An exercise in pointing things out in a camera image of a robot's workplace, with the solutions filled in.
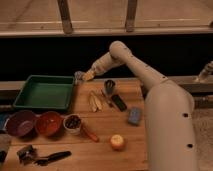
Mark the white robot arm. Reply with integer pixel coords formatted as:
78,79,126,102
83,41,200,171

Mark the grey object at left edge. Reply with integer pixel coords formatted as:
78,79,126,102
0,134,11,164

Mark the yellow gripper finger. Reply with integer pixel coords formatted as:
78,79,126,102
82,69,95,81

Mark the dark metal cup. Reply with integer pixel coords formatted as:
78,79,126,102
104,79,115,95

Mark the purple bowl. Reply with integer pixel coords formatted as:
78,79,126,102
5,110,37,137

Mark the orange carrot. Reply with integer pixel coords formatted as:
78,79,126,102
81,123,99,143

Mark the blue object at left edge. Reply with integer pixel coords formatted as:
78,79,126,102
0,114,9,130

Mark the black handled utensil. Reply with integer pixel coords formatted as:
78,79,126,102
34,151,72,166

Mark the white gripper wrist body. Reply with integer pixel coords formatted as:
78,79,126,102
91,52,122,76

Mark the white cup with beans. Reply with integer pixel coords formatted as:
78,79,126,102
63,114,81,135

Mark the green plastic tray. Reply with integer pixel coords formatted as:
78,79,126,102
13,75,75,111

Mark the blue sponge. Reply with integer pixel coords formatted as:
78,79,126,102
128,107,142,126

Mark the red bowl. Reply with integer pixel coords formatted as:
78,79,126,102
35,111,63,137

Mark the yellow apple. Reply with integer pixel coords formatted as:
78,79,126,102
110,134,125,150

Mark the metal clamp tool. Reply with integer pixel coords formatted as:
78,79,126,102
17,145,37,165

